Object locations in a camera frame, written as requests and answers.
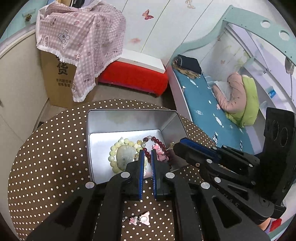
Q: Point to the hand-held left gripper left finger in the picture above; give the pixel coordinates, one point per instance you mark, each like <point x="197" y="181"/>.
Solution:
<point x="140" y="176"/>

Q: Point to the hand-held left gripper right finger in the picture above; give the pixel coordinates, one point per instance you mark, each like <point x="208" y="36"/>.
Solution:
<point x="153" y="180"/>

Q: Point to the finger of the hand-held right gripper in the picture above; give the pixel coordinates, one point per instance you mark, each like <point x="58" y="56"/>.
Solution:
<point x="201" y="148"/>
<point x="192" y="155"/>

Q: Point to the grey metal box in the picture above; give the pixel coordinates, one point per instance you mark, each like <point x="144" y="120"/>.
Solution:
<point x="104" y="125"/>

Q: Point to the blue printed mattress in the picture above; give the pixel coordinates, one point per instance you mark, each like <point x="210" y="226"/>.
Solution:
<point x="208" y="109"/>

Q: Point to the green blanket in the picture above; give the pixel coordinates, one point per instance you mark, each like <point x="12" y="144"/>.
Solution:
<point x="251" y="104"/>

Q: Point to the white pillow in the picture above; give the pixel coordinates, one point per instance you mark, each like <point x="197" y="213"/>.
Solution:
<point x="219" y="89"/>

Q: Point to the pink body pillow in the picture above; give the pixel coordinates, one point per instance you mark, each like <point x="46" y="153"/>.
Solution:
<point x="233" y="92"/>

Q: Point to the tan folded cloth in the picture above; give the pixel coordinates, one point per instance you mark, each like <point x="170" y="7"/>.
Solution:
<point x="192" y="74"/>

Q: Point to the grey hanging bag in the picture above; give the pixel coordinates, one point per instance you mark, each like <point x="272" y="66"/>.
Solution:
<point x="288" y="66"/>

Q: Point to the dark folded clothes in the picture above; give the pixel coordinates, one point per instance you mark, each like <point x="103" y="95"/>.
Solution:
<point x="190" y="63"/>

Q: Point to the brown polka dot tablecloth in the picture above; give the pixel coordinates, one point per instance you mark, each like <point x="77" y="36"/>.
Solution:
<point x="50" y="157"/>

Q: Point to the red storage stool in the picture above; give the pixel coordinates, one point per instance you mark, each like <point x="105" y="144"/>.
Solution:
<point x="131" y="78"/>

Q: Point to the white flat box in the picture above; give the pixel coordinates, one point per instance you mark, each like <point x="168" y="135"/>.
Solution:
<point x="143" y="61"/>

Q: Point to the pale wardrobe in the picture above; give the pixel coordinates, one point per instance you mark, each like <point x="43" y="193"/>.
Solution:
<point x="166" y="34"/>

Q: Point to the brown cardboard box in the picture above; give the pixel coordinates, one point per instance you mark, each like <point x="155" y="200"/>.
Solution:
<point x="57" y="81"/>

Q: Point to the pink butterfly sticker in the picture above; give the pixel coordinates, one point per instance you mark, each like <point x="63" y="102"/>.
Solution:
<point x="148" y="14"/>

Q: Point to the beige butterfly sticker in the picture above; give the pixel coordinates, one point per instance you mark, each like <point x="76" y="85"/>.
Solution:
<point x="190" y="4"/>

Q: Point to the pink checked cloth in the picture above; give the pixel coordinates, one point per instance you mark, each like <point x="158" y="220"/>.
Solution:
<point x="81" y="41"/>

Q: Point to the cream low cabinet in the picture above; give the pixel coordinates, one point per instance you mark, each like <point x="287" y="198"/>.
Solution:
<point x="18" y="81"/>

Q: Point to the brass drawer pull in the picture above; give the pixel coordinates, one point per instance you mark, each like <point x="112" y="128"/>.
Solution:
<point x="28" y="18"/>

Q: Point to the teal drawer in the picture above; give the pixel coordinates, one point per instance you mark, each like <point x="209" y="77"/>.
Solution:
<point x="17" y="23"/>

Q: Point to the blue wall tag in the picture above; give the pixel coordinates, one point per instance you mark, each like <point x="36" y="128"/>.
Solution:
<point x="272" y="93"/>

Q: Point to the teal bunk bed frame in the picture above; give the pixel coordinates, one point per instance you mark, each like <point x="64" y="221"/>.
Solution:
<point x="208" y="37"/>

